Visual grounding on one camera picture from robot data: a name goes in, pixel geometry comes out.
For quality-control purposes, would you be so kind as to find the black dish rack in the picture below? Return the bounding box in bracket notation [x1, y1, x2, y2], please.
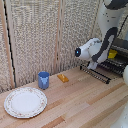
[79, 37, 128, 85]

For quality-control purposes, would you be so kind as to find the white floral rim plate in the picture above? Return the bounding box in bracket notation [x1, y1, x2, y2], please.
[3, 86, 48, 120]

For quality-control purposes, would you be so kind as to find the orange block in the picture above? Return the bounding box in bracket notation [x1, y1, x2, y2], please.
[57, 73, 70, 83]

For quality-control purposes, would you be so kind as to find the blue cup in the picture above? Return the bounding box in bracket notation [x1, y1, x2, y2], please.
[37, 70, 51, 90]

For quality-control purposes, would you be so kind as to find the woven folding screen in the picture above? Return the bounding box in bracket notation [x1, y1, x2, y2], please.
[0, 0, 128, 94]

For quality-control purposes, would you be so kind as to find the black cable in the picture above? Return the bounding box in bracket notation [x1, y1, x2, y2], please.
[118, 14, 128, 38]

